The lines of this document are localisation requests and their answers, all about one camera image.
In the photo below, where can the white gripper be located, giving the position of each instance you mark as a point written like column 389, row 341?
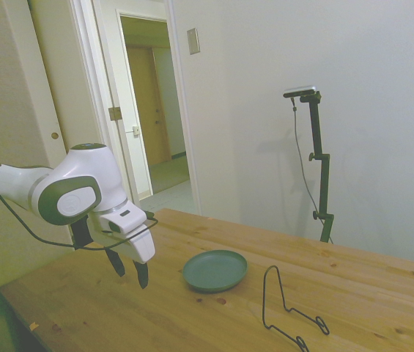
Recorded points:
column 142, row 247

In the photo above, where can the teal round plate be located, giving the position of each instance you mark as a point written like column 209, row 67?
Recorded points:
column 214, row 269

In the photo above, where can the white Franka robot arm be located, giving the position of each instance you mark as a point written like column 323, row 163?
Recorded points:
column 82, row 165

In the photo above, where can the white door strike plate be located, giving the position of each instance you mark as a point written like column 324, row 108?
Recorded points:
column 136, row 131

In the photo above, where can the black tower appliance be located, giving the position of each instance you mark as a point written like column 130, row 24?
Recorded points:
column 81, row 234

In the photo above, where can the brass door hinge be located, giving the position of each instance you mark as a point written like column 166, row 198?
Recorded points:
column 115, row 113

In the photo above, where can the brown hallway door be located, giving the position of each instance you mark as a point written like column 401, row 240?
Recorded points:
column 148, row 110

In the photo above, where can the beige door panel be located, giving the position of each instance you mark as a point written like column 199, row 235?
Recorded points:
column 1, row 91

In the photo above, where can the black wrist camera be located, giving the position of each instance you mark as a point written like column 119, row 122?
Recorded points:
column 150, row 214

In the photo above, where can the white door frame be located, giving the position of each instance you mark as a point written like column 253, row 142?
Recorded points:
column 96, row 73

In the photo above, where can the beige wall switch plate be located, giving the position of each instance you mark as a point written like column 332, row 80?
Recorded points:
column 193, row 41

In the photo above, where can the grey exterior camera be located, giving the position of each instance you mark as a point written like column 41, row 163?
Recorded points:
column 300, row 91

